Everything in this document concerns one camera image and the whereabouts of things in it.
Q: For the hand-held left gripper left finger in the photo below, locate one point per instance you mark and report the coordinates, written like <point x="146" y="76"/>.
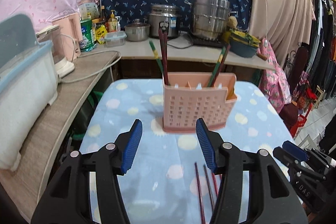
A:
<point x="131" y="150"/>

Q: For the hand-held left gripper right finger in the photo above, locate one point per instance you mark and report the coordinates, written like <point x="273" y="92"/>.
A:
<point x="206" y="145"/>

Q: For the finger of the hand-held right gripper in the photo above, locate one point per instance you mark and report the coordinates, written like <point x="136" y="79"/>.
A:
<point x="294" y="151"/>

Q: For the pink perforated utensil holder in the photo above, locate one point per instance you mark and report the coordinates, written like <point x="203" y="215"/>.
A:
<point x="194" y="108"/>

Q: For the bright red chopstick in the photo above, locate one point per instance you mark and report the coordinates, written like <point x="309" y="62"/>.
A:
<point x="214" y="183"/>

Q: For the brown chopstick gold band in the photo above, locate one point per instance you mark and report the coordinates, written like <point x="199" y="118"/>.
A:
<point x="208" y="184"/>

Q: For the dark red chopstick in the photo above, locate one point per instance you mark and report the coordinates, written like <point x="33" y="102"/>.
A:
<point x="222" y="62"/>
<point x="198" y="187"/>
<point x="165" y="56"/>
<point x="161" y="50"/>

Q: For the green chopstick gold band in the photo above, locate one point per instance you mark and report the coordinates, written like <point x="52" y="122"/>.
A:
<point x="215" y="70"/>
<point x="156" y="57"/>

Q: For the red plastic stool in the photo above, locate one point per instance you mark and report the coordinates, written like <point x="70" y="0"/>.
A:
<point x="300" y="121"/>

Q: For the pink floral cloth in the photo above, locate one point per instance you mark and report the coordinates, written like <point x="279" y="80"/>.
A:
<point x="273" y="74"/>

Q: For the grey wooden shelf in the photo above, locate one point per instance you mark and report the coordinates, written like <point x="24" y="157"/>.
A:
<point x="78" y="87"/>

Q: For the light stone countertop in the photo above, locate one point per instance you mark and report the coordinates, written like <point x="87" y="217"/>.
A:
<point x="183" y="53"/>

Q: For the black induction cooker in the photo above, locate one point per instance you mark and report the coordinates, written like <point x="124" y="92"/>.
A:
<point x="207" y="42"/>

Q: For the clear food container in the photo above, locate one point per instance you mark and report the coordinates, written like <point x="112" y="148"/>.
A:
<point x="115" y="39"/>

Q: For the small steel pot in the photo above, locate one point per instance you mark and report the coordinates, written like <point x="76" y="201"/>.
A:
<point x="137" y="32"/>

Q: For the white clear appliance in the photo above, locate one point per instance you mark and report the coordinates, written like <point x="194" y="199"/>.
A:
<point x="59" y="56"/>

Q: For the yellow packet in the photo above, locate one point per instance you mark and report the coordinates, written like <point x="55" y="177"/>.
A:
<point x="101" y="35"/>

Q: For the green tin can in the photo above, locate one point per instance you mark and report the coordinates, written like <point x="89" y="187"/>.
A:
<point x="88" y="35"/>

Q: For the white plastic bin blue lid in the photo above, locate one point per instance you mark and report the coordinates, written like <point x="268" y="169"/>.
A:
<point x="23" y="87"/>

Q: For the brown loofah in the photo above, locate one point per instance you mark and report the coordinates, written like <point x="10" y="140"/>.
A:
<point x="232" y="22"/>

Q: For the hanging dark clothes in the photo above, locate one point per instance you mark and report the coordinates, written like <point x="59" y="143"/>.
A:
<point x="325" y="29"/>

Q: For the steel rice cooker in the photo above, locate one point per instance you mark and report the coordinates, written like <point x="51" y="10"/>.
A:
<point x="173" y="22"/>

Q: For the yellow soap bottle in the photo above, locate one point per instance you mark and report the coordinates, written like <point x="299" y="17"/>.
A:
<point x="113" y="23"/>

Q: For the large steel steamer pot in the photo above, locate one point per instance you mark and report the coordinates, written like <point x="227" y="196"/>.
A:
<point x="210" y="16"/>

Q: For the dark sauce bottle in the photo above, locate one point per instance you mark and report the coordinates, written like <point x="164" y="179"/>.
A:
<point x="102" y="15"/>

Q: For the white green carton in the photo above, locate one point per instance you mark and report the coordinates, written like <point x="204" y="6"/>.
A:
<point x="89" y="11"/>

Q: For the beige hanging cloth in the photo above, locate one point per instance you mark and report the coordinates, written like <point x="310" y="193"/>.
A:
<point x="283" y="3"/>

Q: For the black metal chair frame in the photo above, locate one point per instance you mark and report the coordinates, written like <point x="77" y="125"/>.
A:
<point x="302" y="61"/>

